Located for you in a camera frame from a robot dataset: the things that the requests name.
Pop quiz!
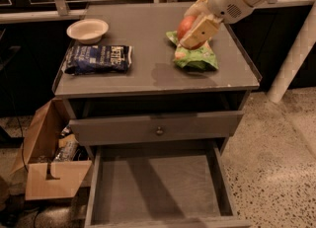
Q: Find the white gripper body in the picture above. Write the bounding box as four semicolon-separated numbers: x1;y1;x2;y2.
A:
207;0;253;24

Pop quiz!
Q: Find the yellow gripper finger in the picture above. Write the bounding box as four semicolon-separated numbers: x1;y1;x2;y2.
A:
184;0;210;17
180;15;221;48

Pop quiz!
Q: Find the red apple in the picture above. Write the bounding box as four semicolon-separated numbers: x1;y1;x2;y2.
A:
177;16;205;50

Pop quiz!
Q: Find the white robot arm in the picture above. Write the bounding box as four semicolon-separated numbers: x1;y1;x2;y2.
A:
180;0;316;103

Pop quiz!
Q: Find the grey drawer cabinet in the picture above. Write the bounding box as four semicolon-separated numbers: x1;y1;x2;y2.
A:
52;2;263;154

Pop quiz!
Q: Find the grey top drawer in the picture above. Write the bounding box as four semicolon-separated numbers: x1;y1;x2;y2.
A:
70;111;244;146

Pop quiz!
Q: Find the round metal drawer knob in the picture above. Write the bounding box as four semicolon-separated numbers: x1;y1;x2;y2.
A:
156;126;164;136

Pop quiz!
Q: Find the open grey middle drawer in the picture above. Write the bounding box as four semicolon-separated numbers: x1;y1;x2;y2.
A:
85;140;251;228

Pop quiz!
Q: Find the green snack bag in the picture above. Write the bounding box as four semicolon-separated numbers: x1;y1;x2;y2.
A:
166;31;218;71

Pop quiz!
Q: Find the blue chip bag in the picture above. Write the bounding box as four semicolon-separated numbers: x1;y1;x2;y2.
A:
64;45;132;75

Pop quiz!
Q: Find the white paper bowl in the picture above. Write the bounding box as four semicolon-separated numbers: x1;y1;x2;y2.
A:
66;19;109;44

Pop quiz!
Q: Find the metal window railing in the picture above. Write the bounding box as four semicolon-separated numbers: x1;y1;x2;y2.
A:
0;0;316;25

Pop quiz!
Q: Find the plastic bottle in box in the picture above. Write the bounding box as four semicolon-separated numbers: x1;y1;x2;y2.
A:
53;141;78;162

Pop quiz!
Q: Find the open cardboard box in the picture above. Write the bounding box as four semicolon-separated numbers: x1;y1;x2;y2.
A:
11;99;93;200

